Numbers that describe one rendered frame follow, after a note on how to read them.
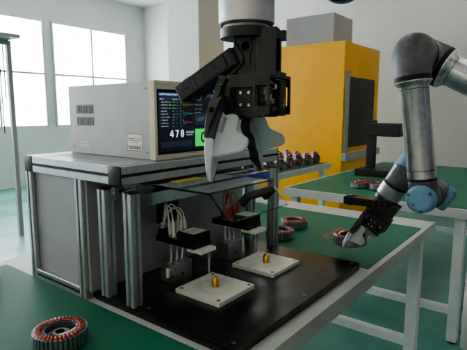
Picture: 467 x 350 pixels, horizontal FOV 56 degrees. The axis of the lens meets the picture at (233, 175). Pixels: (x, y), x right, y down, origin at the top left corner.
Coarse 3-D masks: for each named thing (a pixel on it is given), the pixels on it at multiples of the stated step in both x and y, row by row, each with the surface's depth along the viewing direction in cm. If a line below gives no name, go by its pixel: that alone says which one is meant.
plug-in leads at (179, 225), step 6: (168, 210) 122; (168, 216) 121; (162, 222) 123; (168, 222) 121; (180, 222) 121; (162, 228) 123; (168, 228) 122; (174, 228) 119; (180, 228) 121; (162, 234) 122; (168, 234) 122; (174, 234) 120
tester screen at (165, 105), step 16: (160, 96) 112; (176, 96) 116; (208, 96) 126; (160, 112) 112; (176, 112) 117; (192, 112) 122; (160, 128) 113; (176, 128) 117; (192, 128) 122; (160, 144) 113; (192, 144) 123
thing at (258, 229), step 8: (256, 216) 137; (224, 224) 139; (232, 224) 137; (240, 224) 135; (248, 224) 134; (256, 224) 137; (224, 232) 140; (232, 232) 144; (248, 232) 134; (256, 232) 133; (224, 240) 141
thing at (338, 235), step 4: (336, 232) 148; (340, 232) 148; (344, 232) 150; (336, 236) 145; (340, 236) 144; (344, 236) 143; (364, 236) 144; (336, 240) 145; (340, 240) 143; (336, 244) 146; (340, 244) 143; (348, 244) 142; (352, 244) 142; (356, 244) 142; (364, 244) 143
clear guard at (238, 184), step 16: (192, 176) 119; (224, 176) 119; (240, 176) 119; (192, 192) 98; (208, 192) 96; (224, 192) 99; (240, 192) 102; (224, 208) 95; (240, 208) 98; (256, 208) 102; (272, 208) 106
